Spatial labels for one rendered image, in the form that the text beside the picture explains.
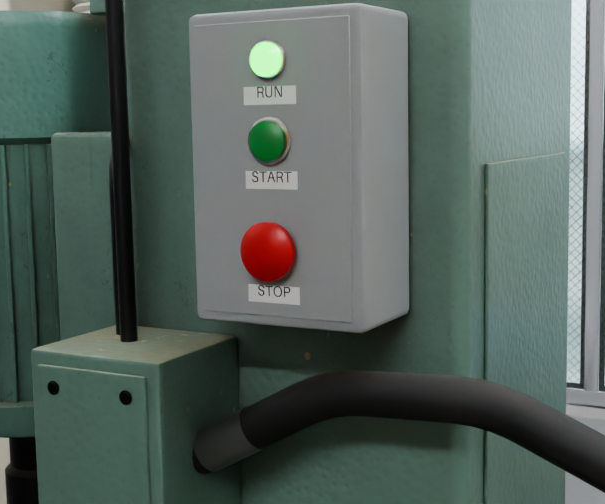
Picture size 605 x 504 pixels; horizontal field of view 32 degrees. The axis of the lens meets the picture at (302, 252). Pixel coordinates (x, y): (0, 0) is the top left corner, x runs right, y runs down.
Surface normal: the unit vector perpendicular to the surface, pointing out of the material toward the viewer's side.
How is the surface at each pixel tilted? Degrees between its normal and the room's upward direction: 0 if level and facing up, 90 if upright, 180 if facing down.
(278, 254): 91
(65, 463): 90
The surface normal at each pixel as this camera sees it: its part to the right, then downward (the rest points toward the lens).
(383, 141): 0.88, 0.04
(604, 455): -0.14, -0.44
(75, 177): -0.47, 0.12
